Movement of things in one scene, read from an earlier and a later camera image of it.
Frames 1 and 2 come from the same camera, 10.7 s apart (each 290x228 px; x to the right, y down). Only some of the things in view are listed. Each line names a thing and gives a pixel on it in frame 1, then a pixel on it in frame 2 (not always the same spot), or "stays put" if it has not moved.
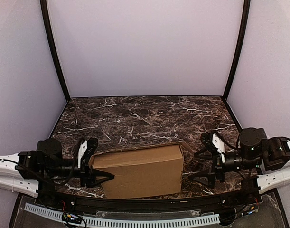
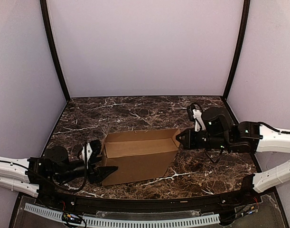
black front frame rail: (212, 202) stays put
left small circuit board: (71, 218) stays put
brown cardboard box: (142, 171) to (139, 155)
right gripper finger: (206, 153) to (184, 136)
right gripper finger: (208, 177) to (184, 139)
